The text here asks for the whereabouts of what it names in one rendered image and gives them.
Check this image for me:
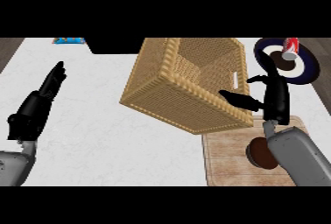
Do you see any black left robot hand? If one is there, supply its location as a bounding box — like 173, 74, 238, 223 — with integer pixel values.
6, 60, 68, 142

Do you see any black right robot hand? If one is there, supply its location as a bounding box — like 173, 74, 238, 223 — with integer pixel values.
217, 51, 293, 126

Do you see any brown chocolate cupcake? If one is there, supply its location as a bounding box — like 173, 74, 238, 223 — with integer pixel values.
244, 136, 281, 171

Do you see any tan wicker basket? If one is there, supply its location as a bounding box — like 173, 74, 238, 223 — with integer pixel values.
118, 38, 254, 136

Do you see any pale wooden cutting board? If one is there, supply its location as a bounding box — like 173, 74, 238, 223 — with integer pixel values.
201, 115, 310, 187

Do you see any dark blue round plate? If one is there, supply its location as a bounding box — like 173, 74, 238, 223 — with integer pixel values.
253, 38, 322, 86

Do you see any red and white can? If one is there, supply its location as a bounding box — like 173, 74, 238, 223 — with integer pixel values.
281, 38, 300, 62

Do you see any blue and orange package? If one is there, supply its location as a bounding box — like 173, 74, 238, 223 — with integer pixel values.
52, 38, 87, 46

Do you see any black appliance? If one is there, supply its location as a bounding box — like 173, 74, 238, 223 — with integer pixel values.
83, 38, 148, 55

